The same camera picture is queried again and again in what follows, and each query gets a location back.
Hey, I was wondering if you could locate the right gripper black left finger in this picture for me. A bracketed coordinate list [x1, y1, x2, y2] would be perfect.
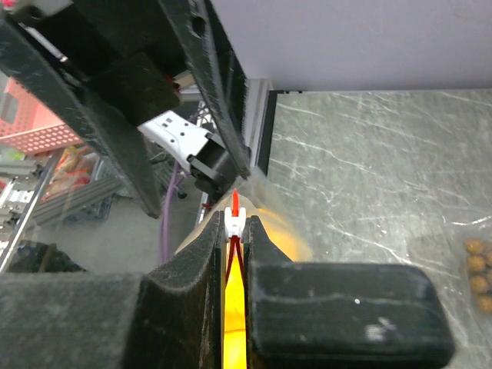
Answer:
[1, 212, 223, 368]

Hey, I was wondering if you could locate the pink perforated crate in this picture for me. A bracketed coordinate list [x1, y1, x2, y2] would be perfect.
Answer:
[1, 78, 83, 155]

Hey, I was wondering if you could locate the bunch of brown longans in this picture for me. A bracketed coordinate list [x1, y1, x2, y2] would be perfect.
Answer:
[464, 238, 491, 315]

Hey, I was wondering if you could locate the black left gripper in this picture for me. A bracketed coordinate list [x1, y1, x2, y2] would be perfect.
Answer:
[1, 0, 251, 218]

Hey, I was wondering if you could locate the clear zip bag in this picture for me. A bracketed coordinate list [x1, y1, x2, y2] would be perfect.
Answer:
[443, 210, 491, 336]
[175, 167, 313, 368]

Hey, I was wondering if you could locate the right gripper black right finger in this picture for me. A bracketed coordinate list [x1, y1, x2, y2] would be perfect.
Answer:
[244, 217, 456, 368]

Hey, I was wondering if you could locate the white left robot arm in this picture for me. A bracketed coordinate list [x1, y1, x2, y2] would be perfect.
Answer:
[1, 1, 249, 218]

